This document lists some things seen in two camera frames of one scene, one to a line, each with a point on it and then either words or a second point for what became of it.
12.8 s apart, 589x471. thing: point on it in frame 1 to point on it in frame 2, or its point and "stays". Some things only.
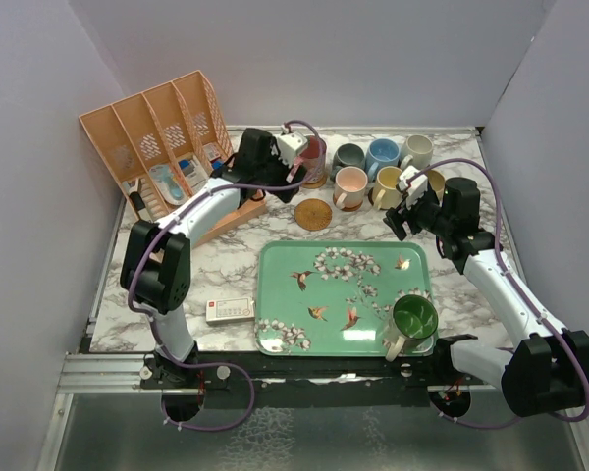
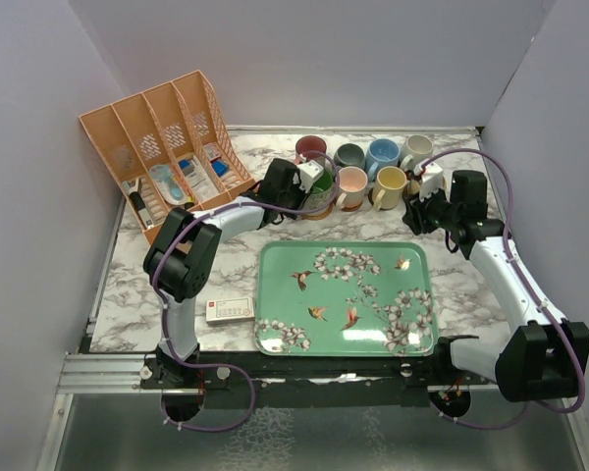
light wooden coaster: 351,209 stays
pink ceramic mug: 349,186 stays
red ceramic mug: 313,160 stays
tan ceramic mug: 437,182 to 414,187
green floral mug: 411,333 to 322,191
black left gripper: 286,169 to 301,195
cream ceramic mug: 416,151 stays
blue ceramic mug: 381,152 stays
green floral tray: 334,297 stays
